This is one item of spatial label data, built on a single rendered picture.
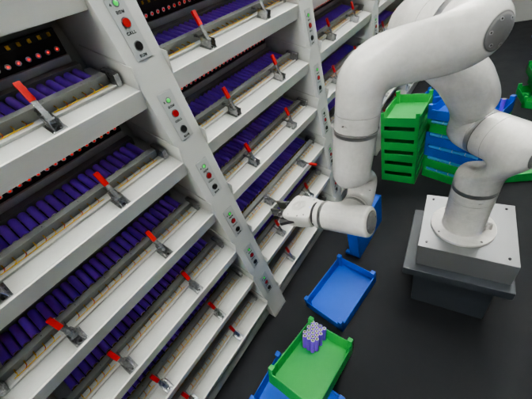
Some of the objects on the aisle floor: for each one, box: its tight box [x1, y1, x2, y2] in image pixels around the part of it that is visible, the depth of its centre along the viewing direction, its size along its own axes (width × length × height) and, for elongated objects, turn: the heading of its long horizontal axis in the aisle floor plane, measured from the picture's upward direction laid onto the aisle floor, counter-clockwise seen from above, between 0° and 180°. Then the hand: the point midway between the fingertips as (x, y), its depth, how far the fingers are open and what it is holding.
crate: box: [268, 316, 354, 399], centre depth 101 cm, size 30×20×8 cm
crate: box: [422, 165, 454, 184], centre depth 159 cm, size 30×20×8 cm
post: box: [265, 0, 342, 202], centre depth 116 cm, size 20×9×178 cm, turn 72°
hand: (279, 208), depth 89 cm, fingers open, 3 cm apart
